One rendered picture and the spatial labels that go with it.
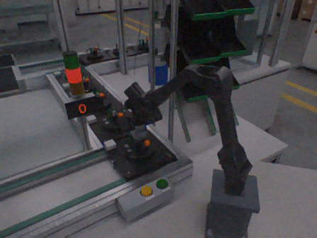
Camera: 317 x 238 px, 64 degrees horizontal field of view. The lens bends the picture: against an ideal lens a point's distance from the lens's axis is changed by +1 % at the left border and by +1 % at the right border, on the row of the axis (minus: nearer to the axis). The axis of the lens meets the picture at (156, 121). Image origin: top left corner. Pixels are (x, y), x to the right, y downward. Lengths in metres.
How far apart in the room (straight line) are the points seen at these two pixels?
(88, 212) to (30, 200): 0.26
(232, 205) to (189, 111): 0.51
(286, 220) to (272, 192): 0.13
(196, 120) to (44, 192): 0.71
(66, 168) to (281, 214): 0.89
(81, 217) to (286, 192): 0.83
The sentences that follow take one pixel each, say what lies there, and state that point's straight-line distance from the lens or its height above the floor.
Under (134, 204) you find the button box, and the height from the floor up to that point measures 0.96.
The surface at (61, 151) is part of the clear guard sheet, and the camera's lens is 1.16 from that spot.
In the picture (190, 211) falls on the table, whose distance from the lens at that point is 1.05.
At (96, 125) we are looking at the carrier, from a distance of 1.33.
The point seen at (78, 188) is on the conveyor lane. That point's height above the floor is 0.92.
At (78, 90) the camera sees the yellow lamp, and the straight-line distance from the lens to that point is 0.98.
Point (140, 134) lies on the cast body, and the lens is 1.03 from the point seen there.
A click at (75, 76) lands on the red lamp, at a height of 1.34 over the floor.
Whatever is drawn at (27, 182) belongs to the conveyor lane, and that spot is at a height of 0.95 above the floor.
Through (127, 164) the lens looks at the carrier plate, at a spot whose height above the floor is 0.97.
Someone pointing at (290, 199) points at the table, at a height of 0.86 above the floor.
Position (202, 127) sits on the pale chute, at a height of 1.03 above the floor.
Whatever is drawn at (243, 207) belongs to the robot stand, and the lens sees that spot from 0.84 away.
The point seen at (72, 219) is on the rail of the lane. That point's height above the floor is 0.95.
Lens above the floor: 1.69
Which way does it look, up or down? 33 degrees down
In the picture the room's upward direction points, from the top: straight up
